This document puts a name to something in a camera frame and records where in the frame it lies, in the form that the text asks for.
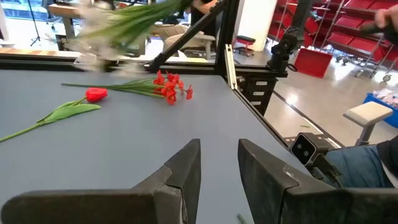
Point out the beige office chair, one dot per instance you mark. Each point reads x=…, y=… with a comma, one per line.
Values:
x=186, y=40

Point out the person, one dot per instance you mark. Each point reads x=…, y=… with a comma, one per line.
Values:
x=357, y=168

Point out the red bin shelf rack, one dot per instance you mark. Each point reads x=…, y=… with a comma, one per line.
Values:
x=357, y=43

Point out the red and black cart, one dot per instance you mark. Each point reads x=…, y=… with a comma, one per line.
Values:
x=245, y=40

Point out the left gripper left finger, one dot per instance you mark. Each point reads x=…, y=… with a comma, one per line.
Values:
x=93, y=208

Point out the white artificial flower spray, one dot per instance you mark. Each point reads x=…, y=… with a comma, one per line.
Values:
x=130, y=21

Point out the red floor bin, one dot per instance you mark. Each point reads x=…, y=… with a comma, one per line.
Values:
x=312, y=63

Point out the red artificial flower spray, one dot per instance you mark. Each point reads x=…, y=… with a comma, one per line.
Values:
x=168, y=90

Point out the red artificial tulip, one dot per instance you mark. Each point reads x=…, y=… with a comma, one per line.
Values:
x=95, y=94

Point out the white pillar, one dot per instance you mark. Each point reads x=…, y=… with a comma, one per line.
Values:
x=256, y=21

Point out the grey padded stool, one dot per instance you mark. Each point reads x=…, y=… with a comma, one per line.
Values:
x=367, y=113

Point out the black box white labels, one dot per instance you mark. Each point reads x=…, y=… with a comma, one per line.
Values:
x=270, y=90

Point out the black table-level camera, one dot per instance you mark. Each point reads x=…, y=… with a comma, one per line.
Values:
x=304, y=149

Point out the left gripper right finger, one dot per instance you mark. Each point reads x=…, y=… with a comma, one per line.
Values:
x=280, y=202

